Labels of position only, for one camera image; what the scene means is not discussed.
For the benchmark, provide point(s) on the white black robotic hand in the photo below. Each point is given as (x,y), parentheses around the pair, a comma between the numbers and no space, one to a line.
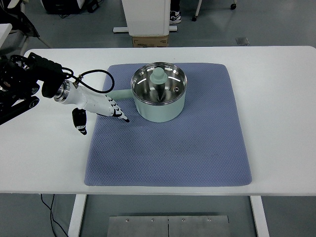
(87,100)

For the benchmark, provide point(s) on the green pot with handle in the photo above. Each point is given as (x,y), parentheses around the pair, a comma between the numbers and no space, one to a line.
(152,113)

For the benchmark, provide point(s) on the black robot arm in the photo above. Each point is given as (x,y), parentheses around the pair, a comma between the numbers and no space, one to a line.
(21,78)

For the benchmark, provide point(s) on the black chair with jacket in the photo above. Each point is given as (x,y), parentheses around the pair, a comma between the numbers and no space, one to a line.
(13,12)

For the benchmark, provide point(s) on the black equipment on floor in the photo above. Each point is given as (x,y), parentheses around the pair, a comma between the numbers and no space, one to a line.
(69,6)

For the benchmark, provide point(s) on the steel lid with green knob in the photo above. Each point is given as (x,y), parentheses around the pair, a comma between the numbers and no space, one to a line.
(159,83)

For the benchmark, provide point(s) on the cardboard box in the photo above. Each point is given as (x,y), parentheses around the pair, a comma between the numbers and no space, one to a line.
(150,41)

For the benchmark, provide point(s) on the left white table leg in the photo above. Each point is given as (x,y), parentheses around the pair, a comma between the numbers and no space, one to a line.
(77,215)

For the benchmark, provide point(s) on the white table leg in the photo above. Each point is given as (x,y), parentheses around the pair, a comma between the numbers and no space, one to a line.
(259,216)
(77,215)

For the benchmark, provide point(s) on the black white sneaker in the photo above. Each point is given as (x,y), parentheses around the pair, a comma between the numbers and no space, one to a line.
(175,17)

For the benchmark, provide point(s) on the blue textured mat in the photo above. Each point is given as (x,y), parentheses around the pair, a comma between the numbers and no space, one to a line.
(202,147)

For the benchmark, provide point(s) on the metal floor plate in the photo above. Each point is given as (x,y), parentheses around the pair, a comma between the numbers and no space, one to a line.
(169,226)

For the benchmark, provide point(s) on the grey floor socket plate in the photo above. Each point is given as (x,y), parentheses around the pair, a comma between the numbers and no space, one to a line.
(243,41)

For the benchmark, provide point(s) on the white chair leg with caster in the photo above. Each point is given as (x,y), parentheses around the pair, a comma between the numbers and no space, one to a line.
(195,16)

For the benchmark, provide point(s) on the right white table leg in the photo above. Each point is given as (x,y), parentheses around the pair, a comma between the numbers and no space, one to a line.
(259,216)

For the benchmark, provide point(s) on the white cabinet pedestal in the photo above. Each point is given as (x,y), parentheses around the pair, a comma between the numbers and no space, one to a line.
(146,18)

